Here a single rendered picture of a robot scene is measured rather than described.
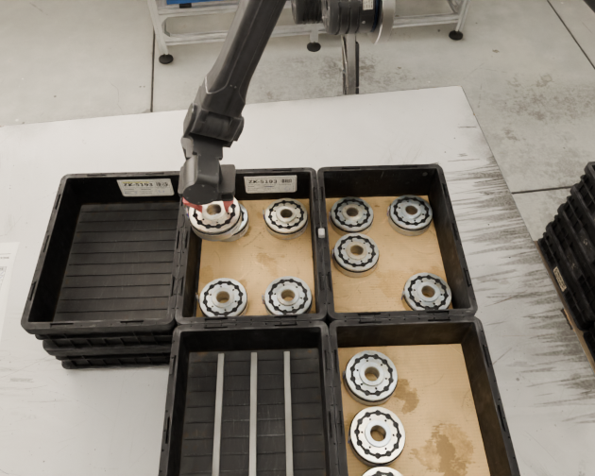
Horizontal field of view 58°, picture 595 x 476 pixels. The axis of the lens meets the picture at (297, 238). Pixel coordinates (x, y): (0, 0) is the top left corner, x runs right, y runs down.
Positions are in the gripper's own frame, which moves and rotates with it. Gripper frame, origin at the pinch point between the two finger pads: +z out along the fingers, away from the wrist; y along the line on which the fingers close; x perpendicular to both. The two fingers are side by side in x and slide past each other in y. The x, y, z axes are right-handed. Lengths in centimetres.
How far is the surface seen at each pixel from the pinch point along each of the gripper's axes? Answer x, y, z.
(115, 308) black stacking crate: -11.3, -23.8, 21.0
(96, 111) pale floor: 141, -81, 110
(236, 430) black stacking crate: -38.3, 3.4, 19.9
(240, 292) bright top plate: -9.9, 3.7, 18.0
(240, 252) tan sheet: 2.2, 3.2, 21.5
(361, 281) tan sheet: -6.7, 30.6, 21.3
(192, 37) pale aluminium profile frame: 182, -34, 98
